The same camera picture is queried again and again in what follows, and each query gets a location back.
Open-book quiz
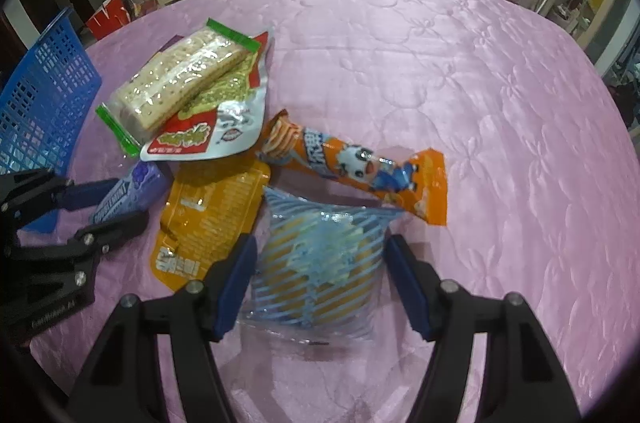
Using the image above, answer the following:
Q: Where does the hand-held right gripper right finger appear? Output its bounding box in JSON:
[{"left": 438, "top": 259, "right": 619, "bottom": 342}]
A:
[{"left": 382, "top": 234, "right": 583, "bottom": 423}]

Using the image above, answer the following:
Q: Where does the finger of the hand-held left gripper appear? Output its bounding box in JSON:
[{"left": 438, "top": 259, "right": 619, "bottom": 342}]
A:
[
  {"left": 0, "top": 169, "right": 123, "bottom": 224},
  {"left": 15, "top": 209, "right": 151, "bottom": 261}
]

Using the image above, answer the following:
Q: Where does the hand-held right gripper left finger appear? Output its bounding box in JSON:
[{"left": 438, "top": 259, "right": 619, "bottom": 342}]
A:
[{"left": 62, "top": 233, "right": 258, "bottom": 423}]

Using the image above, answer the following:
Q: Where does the purple gum packet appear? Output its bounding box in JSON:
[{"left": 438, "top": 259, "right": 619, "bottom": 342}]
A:
[{"left": 89, "top": 160, "right": 173, "bottom": 226}]

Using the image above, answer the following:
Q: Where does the yellow snack packet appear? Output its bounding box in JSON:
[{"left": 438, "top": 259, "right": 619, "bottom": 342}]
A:
[{"left": 150, "top": 161, "right": 273, "bottom": 293}]

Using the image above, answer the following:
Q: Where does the blue striped clear snack packet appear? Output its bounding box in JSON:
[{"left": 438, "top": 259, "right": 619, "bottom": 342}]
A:
[{"left": 239, "top": 187, "right": 406, "bottom": 344}]

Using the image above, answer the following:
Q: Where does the blue plastic basket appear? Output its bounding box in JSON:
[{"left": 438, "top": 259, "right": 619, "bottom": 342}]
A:
[{"left": 0, "top": 7, "right": 103, "bottom": 234}]

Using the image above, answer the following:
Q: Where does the orange cartoon snack packet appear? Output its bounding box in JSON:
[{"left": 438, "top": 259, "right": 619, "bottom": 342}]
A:
[{"left": 257, "top": 109, "right": 448, "bottom": 226}]

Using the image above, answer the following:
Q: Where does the red and white snack packet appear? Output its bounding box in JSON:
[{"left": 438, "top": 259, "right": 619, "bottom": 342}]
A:
[{"left": 140, "top": 30, "right": 276, "bottom": 162}]

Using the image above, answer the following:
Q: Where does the clear green-ended cracker packet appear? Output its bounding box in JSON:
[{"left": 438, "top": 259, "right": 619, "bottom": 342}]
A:
[{"left": 95, "top": 18, "right": 263, "bottom": 156}]

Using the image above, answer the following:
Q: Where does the red paper bag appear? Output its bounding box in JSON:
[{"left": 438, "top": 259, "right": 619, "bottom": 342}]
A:
[{"left": 86, "top": 0, "right": 133, "bottom": 40}]

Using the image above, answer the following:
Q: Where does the pink quilted blanket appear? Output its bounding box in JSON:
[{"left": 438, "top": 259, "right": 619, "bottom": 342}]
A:
[{"left": 30, "top": 0, "right": 631, "bottom": 423}]

